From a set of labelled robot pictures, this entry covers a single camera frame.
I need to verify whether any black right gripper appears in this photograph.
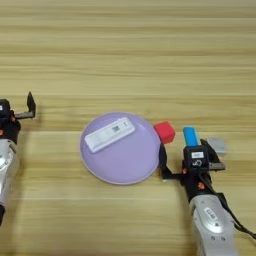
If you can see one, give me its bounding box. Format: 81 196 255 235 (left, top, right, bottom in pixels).
158 137 227 203

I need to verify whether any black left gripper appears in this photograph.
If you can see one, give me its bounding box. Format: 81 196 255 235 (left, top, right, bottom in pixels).
0 91 37 145

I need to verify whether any blue rectangular block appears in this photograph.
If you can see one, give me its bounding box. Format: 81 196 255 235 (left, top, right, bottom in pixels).
182 126 200 148

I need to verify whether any small grey square block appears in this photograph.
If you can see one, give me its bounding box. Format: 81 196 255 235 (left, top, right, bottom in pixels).
206 136 230 155

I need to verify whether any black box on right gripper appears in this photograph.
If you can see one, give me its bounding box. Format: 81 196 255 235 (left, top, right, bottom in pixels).
182 145 211 171

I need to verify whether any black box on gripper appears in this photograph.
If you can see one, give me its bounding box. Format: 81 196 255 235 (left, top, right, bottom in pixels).
182 145 211 171
0 98 12 120

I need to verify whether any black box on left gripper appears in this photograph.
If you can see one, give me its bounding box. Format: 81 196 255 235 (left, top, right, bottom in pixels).
0 98 12 120

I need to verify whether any red cube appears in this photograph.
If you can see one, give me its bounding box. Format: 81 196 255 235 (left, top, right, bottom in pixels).
153 120 177 145

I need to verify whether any purple round plate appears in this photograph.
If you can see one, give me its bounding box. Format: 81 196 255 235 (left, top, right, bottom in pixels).
79 112 162 186

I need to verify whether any white long rectangular device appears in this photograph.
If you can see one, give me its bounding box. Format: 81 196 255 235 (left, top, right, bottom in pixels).
84 116 137 154

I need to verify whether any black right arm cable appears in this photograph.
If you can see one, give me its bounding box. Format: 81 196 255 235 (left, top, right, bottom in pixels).
209 186 256 240

